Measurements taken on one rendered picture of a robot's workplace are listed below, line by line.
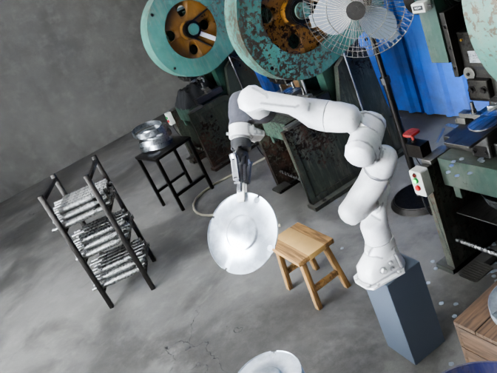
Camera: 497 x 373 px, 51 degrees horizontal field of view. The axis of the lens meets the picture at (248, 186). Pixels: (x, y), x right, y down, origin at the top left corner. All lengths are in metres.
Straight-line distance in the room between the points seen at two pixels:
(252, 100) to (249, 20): 1.41
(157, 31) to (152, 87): 3.76
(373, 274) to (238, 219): 0.63
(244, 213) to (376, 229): 0.55
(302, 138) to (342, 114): 1.89
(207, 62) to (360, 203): 3.19
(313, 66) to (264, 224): 1.77
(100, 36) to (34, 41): 0.91
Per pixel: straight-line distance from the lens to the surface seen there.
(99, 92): 8.29
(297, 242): 2.88
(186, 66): 4.87
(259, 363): 2.26
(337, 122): 1.79
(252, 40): 3.21
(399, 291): 2.25
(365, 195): 1.98
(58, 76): 8.19
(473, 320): 2.11
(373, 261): 2.18
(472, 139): 2.33
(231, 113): 1.95
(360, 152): 1.78
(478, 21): 1.83
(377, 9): 2.93
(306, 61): 3.38
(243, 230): 1.85
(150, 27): 4.77
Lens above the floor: 1.81
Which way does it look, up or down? 23 degrees down
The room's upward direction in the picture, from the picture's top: 25 degrees counter-clockwise
